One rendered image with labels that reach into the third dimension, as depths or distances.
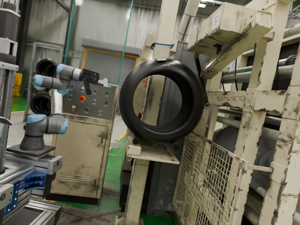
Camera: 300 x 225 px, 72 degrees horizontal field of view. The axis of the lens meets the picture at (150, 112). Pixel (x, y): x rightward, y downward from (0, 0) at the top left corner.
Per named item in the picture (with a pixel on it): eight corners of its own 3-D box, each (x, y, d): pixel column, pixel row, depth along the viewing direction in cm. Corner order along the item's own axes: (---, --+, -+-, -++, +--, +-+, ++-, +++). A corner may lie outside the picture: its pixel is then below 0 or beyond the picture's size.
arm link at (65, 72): (59, 74, 142) (61, 62, 140) (75, 79, 144) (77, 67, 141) (54, 76, 135) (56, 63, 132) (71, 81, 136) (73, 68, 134)
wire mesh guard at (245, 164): (172, 202, 187) (186, 127, 181) (174, 202, 187) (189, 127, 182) (214, 302, 98) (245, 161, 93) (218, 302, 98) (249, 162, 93)
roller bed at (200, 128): (180, 135, 192) (186, 104, 190) (195, 138, 194) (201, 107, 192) (186, 140, 172) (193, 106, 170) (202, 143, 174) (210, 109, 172)
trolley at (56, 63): (50, 122, 575) (59, 53, 560) (72, 126, 576) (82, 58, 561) (21, 130, 442) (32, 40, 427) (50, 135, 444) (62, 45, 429)
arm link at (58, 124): (43, 137, 145) (45, 85, 178) (66, 138, 153) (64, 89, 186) (46, 127, 137) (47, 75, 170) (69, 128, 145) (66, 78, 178)
